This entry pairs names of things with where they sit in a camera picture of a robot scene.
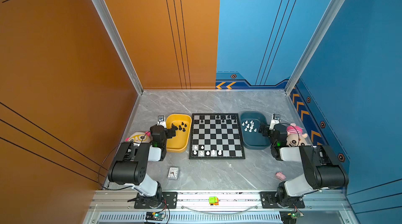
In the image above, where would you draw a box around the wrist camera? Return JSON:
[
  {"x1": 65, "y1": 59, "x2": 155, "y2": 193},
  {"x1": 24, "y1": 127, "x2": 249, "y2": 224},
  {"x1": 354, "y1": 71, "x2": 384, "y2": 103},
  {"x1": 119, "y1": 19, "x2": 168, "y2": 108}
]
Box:
[
  {"x1": 157, "y1": 115, "x2": 166, "y2": 128},
  {"x1": 269, "y1": 114, "x2": 281, "y2": 130}
]

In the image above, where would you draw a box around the pink green plush toy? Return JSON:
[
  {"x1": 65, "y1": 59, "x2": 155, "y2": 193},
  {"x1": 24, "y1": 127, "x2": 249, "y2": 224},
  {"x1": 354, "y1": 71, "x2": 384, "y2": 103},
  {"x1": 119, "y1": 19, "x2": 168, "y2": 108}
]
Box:
[{"x1": 125, "y1": 131, "x2": 151, "y2": 144}]

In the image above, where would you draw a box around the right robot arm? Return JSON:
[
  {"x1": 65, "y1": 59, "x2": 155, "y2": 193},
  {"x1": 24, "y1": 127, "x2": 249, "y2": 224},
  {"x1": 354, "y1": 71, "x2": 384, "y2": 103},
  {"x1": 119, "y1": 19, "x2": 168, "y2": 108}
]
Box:
[{"x1": 258, "y1": 124, "x2": 349, "y2": 208}]

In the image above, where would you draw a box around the yellow plastic tray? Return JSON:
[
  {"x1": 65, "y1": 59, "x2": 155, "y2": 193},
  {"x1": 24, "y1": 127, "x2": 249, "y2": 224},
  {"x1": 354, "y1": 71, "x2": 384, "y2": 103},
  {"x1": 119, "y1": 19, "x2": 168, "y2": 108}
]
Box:
[{"x1": 166, "y1": 114, "x2": 192, "y2": 153}]

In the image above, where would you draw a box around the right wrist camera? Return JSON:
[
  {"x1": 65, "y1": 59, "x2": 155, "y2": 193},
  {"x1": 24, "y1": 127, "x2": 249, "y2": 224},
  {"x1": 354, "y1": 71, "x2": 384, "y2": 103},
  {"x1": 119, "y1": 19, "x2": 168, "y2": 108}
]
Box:
[{"x1": 269, "y1": 114, "x2": 281, "y2": 130}]

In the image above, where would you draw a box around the green orange toy car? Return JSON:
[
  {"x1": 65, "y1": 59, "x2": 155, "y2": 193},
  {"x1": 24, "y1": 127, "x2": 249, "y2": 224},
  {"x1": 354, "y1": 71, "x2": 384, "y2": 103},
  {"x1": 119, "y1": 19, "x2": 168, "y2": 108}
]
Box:
[{"x1": 208, "y1": 196, "x2": 219, "y2": 206}]

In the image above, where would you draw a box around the aluminium front rail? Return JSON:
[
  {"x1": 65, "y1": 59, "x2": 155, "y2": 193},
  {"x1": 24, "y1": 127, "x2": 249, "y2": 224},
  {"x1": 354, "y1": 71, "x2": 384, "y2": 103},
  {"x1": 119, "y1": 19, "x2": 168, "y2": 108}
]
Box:
[{"x1": 89, "y1": 189, "x2": 352, "y2": 212}]

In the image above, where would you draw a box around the small clear alarm clock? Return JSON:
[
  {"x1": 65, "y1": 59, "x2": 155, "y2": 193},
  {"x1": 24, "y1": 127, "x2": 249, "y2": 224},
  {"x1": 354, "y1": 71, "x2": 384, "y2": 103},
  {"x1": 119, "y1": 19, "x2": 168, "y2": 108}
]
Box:
[{"x1": 167, "y1": 166, "x2": 180, "y2": 180}]

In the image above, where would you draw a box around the black white chessboard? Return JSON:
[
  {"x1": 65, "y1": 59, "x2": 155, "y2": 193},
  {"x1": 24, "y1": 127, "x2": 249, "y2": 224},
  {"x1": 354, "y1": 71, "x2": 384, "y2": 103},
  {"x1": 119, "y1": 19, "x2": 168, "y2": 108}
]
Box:
[{"x1": 189, "y1": 113, "x2": 246, "y2": 160}]

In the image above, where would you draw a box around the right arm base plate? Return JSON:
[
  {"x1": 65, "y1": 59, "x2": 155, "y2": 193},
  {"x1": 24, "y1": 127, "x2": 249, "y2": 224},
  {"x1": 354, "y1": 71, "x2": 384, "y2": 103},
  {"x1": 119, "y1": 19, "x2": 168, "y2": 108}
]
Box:
[{"x1": 260, "y1": 192, "x2": 305, "y2": 209}]

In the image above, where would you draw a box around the green circuit board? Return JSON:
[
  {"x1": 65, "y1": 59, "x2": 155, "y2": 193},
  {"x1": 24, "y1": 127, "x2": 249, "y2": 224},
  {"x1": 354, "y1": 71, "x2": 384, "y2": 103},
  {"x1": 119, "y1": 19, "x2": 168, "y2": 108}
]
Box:
[
  {"x1": 280, "y1": 211, "x2": 304, "y2": 224},
  {"x1": 144, "y1": 212, "x2": 166, "y2": 224}
]

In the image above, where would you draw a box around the left green circuit board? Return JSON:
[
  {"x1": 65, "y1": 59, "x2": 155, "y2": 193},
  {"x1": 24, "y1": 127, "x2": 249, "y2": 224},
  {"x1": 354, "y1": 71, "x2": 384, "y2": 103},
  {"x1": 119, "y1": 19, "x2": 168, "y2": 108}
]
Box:
[{"x1": 144, "y1": 212, "x2": 166, "y2": 224}]

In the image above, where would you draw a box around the pink plush pig toy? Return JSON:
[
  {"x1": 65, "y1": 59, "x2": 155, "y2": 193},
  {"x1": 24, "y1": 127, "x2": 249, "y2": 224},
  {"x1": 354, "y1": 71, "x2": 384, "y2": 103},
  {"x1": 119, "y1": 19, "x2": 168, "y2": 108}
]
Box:
[{"x1": 286, "y1": 123, "x2": 309, "y2": 147}]

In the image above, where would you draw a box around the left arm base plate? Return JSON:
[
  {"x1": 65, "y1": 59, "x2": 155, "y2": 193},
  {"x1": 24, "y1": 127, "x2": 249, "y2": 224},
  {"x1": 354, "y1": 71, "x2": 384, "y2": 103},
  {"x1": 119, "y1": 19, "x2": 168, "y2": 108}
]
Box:
[{"x1": 134, "y1": 192, "x2": 178, "y2": 209}]

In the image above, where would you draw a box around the dark teal plastic tray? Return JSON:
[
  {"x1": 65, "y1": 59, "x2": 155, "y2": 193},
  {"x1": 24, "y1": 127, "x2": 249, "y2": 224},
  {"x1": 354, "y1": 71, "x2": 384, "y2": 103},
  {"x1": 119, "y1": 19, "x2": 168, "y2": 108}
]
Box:
[{"x1": 240, "y1": 112, "x2": 271, "y2": 150}]

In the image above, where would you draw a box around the right green circuit board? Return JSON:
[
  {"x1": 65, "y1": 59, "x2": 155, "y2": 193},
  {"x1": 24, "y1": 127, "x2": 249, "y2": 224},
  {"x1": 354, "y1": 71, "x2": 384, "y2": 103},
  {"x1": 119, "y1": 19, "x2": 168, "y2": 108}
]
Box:
[{"x1": 280, "y1": 211, "x2": 304, "y2": 224}]

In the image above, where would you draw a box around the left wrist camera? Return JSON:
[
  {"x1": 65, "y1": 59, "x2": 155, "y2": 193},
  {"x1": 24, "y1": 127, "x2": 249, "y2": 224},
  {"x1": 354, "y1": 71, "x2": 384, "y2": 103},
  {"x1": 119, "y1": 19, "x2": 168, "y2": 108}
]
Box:
[{"x1": 157, "y1": 115, "x2": 166, "y2": 128}]

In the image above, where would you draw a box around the small pink eraser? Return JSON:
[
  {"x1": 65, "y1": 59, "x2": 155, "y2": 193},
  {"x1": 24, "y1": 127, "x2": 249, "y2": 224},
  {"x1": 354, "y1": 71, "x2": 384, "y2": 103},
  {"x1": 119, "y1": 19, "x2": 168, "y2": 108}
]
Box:
[{"x1": 275, "y1": 172, "x2": 286, "y2": 181}]

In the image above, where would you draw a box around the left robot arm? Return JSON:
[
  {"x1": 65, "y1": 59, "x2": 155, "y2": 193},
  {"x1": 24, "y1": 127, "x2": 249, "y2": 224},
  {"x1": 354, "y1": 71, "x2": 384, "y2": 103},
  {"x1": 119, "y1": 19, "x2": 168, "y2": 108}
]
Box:
[{"x1": 108, "y1": 125, "x2": 178, "y2": 208}]

